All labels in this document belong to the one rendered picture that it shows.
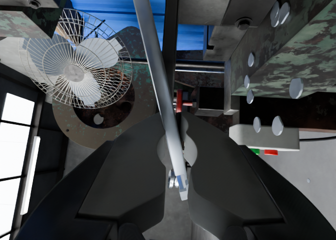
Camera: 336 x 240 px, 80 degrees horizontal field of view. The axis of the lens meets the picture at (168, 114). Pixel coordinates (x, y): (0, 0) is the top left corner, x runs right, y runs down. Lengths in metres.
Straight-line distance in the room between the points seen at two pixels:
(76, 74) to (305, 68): 1.02
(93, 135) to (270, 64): 1.48
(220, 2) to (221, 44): 0.16
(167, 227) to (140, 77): 6.06
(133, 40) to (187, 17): 1.49
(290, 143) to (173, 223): 6.79
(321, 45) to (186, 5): 0.17
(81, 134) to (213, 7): 1.52
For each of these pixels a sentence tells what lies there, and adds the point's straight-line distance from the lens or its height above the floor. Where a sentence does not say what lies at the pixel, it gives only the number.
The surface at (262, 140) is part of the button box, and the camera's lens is 0.48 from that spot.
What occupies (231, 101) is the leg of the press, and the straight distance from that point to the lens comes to 0.47.
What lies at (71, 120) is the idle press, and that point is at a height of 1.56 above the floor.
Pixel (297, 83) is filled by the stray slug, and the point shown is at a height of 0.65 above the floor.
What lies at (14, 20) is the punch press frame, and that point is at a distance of 0.54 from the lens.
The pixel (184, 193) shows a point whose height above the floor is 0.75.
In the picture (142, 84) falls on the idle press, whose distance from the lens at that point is 1.64.
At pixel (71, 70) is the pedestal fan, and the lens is 1.16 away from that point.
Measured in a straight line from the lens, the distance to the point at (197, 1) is 0.29.
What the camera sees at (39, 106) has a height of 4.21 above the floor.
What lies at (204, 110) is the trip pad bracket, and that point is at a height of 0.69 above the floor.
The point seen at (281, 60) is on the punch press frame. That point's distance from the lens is 0.31.
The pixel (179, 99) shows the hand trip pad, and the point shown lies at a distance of 0.55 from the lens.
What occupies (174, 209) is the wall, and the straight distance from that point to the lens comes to 7.08.
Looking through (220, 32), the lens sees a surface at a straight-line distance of 0.41.
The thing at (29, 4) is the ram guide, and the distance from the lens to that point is 0.48.
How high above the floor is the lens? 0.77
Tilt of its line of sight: 2 degrees up
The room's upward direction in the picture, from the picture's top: 86 degrees counter-clockwise
